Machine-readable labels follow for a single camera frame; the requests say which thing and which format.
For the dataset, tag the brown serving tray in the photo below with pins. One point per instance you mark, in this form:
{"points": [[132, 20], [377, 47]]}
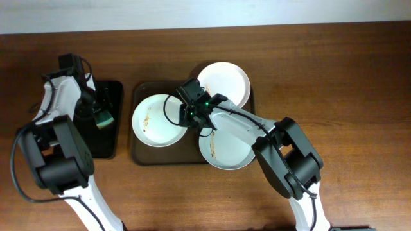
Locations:
{"points": [[184, 151]]}

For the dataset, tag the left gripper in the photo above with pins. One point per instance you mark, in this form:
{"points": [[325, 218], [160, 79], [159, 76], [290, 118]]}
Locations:
{"points": [[97, 107]]}

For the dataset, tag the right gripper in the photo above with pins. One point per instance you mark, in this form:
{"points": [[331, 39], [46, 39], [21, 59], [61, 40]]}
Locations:
{"points": [[187, 116]]}

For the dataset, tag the white plate top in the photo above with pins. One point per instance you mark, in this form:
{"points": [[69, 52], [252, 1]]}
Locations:
{"points": [[228, 80]]}

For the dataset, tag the white plate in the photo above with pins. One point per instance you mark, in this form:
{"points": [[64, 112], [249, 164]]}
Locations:
{"points": [[228, 80], [150, 124]]}

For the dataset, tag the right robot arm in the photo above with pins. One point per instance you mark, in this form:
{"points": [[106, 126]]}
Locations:
{"points": [[289, 161]]}

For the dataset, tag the light blue plate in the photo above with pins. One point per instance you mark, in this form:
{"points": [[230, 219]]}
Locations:
{"points": [[223, 150]]}

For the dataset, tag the green yellow sponge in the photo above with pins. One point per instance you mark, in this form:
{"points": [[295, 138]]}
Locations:
{"points": [[103, 119]]}

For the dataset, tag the small black tray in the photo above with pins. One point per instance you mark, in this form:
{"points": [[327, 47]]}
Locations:
{"points": [[102, 143]]}

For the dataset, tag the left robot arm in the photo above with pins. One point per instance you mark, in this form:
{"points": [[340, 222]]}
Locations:
{"points": [[59, 159]]}

